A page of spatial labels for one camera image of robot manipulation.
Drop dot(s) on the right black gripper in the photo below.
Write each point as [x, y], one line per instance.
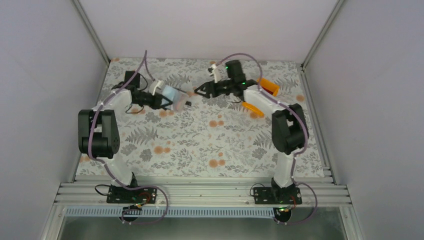
[207, 85]

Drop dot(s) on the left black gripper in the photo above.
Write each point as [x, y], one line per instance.
[156, 104]

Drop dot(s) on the black card holder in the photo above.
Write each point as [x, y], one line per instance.
[179, 98]

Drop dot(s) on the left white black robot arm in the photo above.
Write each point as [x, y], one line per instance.
[98, 131]

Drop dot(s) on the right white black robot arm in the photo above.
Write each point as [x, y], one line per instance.
[289, 132]

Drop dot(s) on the floral table mat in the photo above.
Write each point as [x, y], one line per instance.
[214, 137]

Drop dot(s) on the orange plastic bin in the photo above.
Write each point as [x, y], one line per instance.
[260, 98]

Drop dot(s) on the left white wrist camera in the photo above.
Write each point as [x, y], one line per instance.
[156, 87]

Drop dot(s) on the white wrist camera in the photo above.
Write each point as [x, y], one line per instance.
[156, 87]
[214, 72]

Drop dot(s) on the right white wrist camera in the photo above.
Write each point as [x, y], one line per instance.
[214, 72]

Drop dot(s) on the aluminium rail frame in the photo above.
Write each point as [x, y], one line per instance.
[204, 191]

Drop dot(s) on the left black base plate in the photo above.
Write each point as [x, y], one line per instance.
[119, 195]

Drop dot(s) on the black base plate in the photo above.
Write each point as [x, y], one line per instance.
[277, 196]
[119, 195]

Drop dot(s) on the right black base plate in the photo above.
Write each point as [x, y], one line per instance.
[277, 196]

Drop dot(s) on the grey slotted cable duct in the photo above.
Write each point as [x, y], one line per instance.
[173, 212]

